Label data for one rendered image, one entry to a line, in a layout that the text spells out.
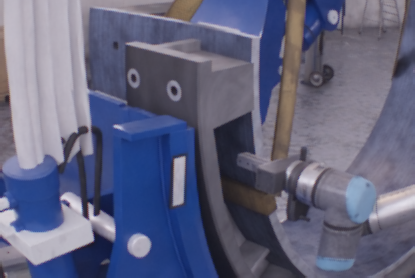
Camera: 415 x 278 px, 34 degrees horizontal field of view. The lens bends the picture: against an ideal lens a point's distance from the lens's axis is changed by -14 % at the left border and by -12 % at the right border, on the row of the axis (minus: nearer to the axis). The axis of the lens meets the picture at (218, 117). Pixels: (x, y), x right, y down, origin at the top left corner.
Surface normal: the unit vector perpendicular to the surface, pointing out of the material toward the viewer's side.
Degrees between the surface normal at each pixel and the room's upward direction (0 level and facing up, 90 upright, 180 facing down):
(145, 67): 94
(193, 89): 95
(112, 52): 98
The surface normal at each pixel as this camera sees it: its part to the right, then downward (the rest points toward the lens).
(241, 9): -0.68, -0.04
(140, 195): 0.71, 0.24
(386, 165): -0.35, -0.70
